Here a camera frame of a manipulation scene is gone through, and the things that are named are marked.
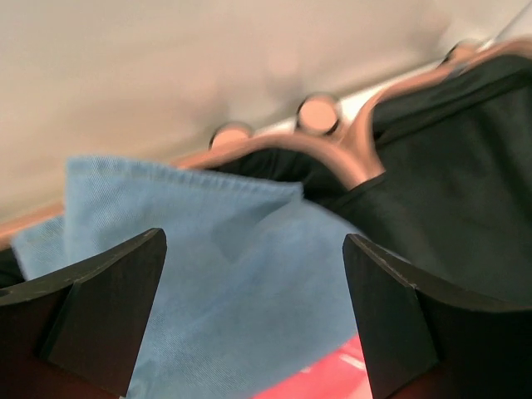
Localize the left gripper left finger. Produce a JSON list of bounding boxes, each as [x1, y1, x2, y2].
[[1, 229, 167, 398]]

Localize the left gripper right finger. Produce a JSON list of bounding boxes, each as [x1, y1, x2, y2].
[[343, 234, 531, 398]]

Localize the coral pink patterned garment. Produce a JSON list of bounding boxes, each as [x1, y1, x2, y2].
[[254, 336, 372, 399]]

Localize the grey blue garment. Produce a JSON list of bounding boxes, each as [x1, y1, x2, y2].
[[12, 157, 356, 398]]

